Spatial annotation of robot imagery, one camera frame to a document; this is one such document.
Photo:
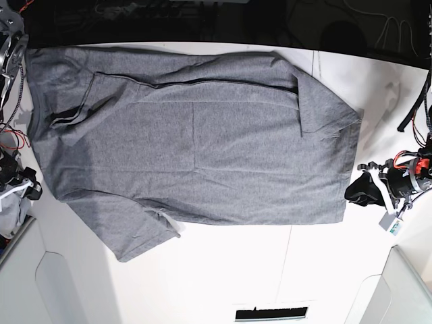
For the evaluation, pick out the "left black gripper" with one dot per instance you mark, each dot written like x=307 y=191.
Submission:
x=390 y=185

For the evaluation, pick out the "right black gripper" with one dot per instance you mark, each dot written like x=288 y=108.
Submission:
x=24 y=185

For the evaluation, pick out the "dark grey t-shirt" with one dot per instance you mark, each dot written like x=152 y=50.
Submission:
x=134 y=140

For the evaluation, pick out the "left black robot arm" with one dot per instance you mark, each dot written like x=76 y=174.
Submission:
x=419 y=118

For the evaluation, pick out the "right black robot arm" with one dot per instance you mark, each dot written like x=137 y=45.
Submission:
x=14 y=40

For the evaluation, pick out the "light grey clothes pile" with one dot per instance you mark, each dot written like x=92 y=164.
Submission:
x=13 y=214

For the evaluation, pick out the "left white bin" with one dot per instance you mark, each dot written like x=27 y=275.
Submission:
x=36 y=285

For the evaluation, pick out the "white bin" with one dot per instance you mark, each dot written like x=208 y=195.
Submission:
x=397 y=295
x=36 y=285

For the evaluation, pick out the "right white bin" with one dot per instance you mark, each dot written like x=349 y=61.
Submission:
x=397 y=295

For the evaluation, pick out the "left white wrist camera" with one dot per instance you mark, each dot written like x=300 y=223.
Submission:
x=391 y=224

